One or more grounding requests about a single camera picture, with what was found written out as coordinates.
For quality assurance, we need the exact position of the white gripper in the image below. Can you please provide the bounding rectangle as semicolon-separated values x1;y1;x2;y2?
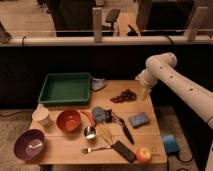
135;69;157;100

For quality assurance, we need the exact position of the black remote control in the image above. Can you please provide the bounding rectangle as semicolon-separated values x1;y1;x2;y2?
112;140;136;163

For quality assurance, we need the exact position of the small metal cup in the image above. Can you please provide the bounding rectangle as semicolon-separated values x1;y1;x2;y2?
84;126;96;140

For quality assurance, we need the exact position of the dark red grape bunch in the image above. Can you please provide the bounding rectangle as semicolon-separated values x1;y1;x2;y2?
110;89;137;103

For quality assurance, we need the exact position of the blue grey round object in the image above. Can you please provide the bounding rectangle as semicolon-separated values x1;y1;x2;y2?
92;107;112;123

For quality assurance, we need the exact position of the white horizontal rail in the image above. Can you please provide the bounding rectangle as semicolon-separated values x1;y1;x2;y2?
0;35;213;47

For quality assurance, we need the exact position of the green plastic tray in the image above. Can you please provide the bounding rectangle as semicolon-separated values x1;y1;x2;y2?
38;72;91;106

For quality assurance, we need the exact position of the black office chair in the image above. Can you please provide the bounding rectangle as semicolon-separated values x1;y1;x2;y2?
102;9;120;31

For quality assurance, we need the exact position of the red handled tool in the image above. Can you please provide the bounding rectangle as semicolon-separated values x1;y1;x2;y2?
81;110;96;127

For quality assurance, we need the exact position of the red bowl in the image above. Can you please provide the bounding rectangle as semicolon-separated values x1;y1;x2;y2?
56;110;82;132

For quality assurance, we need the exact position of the grey cloth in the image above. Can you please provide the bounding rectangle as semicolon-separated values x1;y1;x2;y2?
92;78;106;91

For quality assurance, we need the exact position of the blue sponge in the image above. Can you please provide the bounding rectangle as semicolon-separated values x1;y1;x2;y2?
128;113;149;129

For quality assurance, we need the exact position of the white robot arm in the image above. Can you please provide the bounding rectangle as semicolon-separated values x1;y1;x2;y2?
135;52;213;130

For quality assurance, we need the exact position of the purple bowl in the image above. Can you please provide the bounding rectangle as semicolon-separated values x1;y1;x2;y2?
14;129;45;161

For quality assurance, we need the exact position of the blue box on floor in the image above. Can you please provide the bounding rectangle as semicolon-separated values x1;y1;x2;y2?
162;134;180;154

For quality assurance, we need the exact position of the white paper cup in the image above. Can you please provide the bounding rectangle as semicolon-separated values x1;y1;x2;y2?
32;107;51;126

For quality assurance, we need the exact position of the silver fork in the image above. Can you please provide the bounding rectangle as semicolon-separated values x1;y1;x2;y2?
81;146;111;154

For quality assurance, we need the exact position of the red yellow apple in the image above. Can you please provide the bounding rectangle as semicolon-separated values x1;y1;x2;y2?
136;147;152;163

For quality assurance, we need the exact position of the wooden spatula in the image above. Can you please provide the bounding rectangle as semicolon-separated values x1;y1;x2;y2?
96;124;113;145

